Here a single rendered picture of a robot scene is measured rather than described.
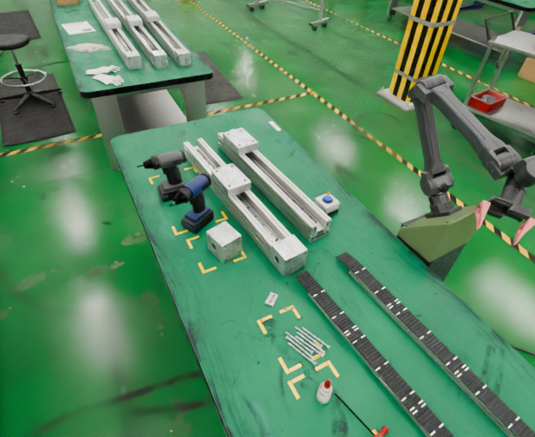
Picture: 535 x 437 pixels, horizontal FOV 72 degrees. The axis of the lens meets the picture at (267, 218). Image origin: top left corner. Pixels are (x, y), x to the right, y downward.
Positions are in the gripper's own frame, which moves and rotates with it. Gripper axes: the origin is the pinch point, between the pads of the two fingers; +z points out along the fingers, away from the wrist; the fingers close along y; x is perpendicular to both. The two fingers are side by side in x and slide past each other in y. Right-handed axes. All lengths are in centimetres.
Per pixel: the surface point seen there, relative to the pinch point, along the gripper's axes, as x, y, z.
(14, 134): 141, -356, 17
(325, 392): 7, -22, 59
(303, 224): 34, -57, 10
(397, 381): 16.5, -5.9, 46.8
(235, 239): 22, -73, 31
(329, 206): 41, -52, -4
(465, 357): 27.5, 10.9, 29.4
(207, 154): 45, -118, -4
